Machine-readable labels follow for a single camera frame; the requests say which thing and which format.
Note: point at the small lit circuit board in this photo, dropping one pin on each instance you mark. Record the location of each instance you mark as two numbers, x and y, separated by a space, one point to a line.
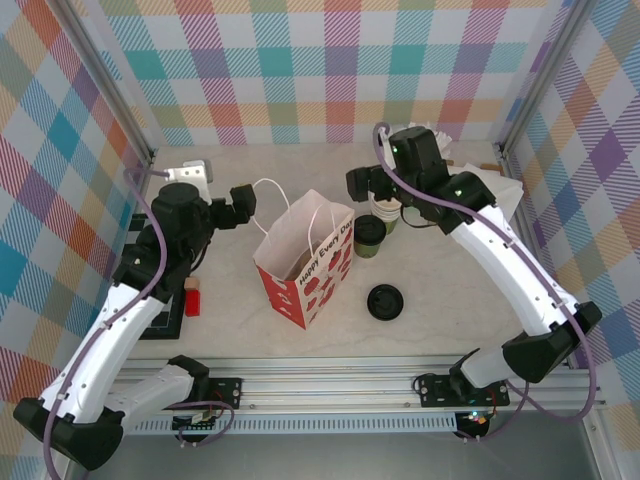
475 419

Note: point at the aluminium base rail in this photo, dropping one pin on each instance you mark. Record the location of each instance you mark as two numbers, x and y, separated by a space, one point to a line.
325 385

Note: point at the aluminium side rail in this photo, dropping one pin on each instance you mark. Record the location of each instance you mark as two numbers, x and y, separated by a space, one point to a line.
531 225

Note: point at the white paper napkin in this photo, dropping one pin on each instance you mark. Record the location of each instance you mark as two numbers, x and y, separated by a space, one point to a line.
505 187

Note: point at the small tan wooden block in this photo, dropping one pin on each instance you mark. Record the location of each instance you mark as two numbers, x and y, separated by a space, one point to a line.
191 284

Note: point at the white paper stick packet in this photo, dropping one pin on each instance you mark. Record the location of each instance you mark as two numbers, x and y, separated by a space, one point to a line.
447 145

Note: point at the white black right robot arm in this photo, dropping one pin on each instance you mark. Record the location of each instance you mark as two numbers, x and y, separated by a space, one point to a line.
500 260

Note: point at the green paper coffee cup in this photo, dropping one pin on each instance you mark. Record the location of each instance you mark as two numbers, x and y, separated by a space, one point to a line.
367 251

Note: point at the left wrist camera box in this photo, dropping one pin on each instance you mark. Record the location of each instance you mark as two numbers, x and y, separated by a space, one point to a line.
190 175

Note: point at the aluminium frame post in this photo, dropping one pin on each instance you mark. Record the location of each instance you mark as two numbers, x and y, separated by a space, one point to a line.
545 80
110 85

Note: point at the small green circuit board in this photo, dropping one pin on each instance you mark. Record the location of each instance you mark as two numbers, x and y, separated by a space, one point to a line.
197 422

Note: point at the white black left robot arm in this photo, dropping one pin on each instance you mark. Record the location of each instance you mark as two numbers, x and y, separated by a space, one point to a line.
115 330

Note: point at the white red paper gift bag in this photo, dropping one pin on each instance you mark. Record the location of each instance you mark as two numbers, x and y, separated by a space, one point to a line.
285 240

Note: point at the black grey chessboard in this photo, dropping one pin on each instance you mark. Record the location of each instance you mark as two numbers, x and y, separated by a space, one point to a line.
162 315

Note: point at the red block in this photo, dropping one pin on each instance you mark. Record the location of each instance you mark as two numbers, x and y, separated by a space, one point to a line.
193 304

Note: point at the stack of green paper cups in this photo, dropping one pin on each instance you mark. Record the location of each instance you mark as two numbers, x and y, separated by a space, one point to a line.
387 215

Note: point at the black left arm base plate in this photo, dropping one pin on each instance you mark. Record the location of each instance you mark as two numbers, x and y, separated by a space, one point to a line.
225 390

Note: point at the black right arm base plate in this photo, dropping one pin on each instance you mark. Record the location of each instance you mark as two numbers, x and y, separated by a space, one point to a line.
435 392

